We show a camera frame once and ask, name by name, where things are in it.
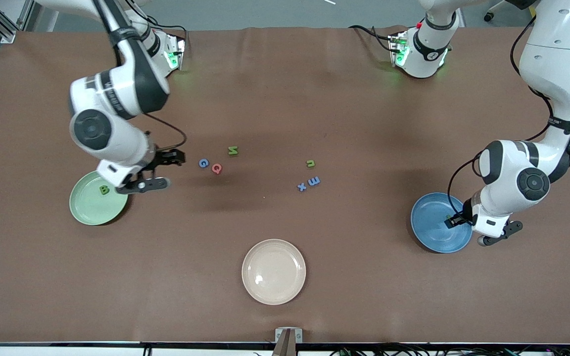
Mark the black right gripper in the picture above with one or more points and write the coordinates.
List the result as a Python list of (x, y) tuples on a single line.
[(163, 159)]

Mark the silver base connector box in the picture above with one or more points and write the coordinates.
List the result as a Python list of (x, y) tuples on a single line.
[(176, 52), (398, 49)]

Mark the green foam letter B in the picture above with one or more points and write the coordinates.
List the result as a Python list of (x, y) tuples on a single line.
[(104, 189)]

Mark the blue foam letter x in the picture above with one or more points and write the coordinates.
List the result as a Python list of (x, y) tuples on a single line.
[(302, 187)]

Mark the red foam letter Q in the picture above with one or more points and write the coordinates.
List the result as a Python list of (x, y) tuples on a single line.
[(213, 169)]

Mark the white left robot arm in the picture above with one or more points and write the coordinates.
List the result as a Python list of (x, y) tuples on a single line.
[(557, 54)]

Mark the light green plate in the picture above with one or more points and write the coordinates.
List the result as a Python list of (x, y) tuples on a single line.
[(92, 207)]

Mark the blue foam letter G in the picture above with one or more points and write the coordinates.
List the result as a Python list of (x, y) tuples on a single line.
[(200, 163)]

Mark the aluminium frame profile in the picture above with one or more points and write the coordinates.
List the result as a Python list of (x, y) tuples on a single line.
[(8, 35)]

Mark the blue plate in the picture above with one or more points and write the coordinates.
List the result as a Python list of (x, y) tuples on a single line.
[(428, 222)]

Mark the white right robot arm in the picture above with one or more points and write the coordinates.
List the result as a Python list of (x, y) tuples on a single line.
[(117, 94)]

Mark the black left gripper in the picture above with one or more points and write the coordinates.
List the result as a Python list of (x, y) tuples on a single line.
[(461, 216)]

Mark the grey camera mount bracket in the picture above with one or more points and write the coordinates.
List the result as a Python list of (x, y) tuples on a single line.
[(285, 346)]

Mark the brown table mat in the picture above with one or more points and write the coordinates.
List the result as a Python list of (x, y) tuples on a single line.
[(166, 296)]

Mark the beige plate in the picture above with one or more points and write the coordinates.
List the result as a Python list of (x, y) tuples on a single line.
[(273, 272)]

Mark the blue foam letter m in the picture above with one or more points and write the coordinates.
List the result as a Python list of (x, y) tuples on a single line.
[(314, 181)]

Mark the black chair caster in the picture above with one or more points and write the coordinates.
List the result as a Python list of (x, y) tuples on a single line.
[(488, 17)]

